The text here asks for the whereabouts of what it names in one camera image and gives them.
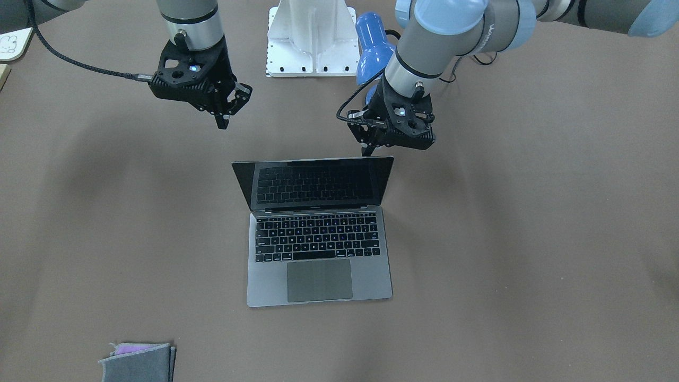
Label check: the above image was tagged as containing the grey laptop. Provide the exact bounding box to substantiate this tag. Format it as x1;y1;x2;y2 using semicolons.
231;155;394;308

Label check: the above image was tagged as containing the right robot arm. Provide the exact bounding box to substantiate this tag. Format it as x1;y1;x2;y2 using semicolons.
2;1;252;129

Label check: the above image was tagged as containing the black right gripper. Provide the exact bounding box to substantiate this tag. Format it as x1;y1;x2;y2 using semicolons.
149;36;253;130

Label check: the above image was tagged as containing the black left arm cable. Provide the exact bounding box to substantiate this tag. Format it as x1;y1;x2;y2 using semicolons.
336;72;385;128

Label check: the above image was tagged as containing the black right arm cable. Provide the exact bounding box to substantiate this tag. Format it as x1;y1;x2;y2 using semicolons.
24;0;154;83

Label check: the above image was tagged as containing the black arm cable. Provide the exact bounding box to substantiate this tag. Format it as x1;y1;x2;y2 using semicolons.
24;0;154;83
336;72;385;128

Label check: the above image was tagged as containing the cream plastic tray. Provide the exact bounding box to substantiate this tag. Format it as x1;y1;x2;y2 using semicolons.
1;27;34;64

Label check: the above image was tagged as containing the wooden cutting board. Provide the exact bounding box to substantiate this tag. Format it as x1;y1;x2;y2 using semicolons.
0;63;11;90

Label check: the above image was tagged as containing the grey folded cloth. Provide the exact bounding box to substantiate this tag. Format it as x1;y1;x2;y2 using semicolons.
99;343;176;381

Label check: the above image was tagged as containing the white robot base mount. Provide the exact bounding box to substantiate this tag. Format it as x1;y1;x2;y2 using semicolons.
265;1;360;77

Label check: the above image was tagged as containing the blue desk lamp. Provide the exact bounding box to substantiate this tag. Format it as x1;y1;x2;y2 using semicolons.
355;12;396;85

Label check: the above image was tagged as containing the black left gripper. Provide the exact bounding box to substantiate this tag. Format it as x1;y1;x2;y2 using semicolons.
352;78;436;157

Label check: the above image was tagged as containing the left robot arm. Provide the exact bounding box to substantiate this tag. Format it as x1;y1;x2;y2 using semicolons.
344;1;678;157

